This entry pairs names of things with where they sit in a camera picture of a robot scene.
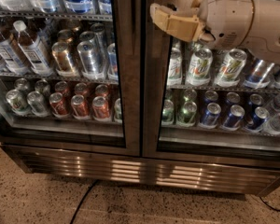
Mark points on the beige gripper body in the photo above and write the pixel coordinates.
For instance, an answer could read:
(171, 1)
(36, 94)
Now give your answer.
(230, 19)

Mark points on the fridge glass door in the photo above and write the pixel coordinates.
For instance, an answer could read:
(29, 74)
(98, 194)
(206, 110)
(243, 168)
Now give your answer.
(113, 29)
(255, 144)

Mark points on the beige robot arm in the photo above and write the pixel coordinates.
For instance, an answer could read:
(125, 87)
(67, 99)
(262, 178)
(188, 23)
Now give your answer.
(263, 37)

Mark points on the steel fridge base grille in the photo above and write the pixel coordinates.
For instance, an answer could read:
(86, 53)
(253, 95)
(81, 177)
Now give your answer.
(178, 174)

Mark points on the white green can centre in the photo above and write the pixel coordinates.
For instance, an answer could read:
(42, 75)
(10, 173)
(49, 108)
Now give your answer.
(199, 66)

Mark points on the white green can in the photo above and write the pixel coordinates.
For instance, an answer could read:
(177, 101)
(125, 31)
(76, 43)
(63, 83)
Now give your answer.
(233, 63)
(199, 66)

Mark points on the white green can right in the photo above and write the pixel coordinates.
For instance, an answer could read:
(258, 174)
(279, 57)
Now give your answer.
(233, 63)

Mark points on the blue can lower left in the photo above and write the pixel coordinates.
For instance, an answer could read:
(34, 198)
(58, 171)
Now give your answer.
(210, 116)

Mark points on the blue can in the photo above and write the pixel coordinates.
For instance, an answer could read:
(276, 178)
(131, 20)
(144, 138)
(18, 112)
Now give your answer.
(210, 116)
(233, 117)

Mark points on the green can lower shelf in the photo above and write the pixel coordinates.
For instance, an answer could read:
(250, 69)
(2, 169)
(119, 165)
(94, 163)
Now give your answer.
(186, 114)

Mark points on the blue can lower right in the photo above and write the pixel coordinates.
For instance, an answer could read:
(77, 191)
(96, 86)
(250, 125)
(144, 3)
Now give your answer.
(233, 117)

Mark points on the silver soda can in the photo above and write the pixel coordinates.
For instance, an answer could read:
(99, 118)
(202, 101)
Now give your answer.
(91, 60)

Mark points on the red soda can right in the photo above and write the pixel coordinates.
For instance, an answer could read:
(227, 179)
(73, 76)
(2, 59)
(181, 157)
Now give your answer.
(101, 108)

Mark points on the red soda can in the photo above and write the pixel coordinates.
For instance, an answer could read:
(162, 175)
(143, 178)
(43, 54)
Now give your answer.
(101, 108)
(59, 105)
(80, 107)

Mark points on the gold soda can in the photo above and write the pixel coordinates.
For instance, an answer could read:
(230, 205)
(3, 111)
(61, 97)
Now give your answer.
(66, 65)

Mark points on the red soda can middle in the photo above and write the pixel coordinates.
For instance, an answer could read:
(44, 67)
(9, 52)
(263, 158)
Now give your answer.
(80, 107)

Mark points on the red soda can left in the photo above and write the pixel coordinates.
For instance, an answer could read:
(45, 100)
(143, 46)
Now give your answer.
(59, 105)

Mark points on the brown tea bottle right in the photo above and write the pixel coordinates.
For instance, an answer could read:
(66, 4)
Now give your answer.
(34, 49)

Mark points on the brown tea bottle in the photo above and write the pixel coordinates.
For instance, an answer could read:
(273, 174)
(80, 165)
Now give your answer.
(11, 52)
(34, 49)

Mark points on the brown tea bottle left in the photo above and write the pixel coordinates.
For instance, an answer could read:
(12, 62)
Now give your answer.
(11, 52)

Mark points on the green silver can left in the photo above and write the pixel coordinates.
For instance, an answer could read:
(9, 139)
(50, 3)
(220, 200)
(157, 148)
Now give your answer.
(18, 102)

